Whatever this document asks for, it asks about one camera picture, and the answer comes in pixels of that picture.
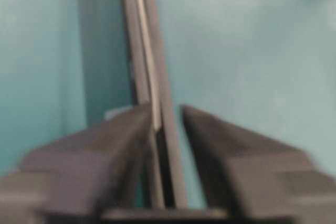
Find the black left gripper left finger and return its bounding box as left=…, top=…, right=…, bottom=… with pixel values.
left=1, top=104, right=152, bottom=223

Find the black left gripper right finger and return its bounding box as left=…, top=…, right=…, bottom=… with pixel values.
left=181, top=105, right=335, bottom=223

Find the black aluminium extrusion rail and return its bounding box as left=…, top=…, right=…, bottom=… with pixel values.
left=122, top=0, right=188, bottom=210

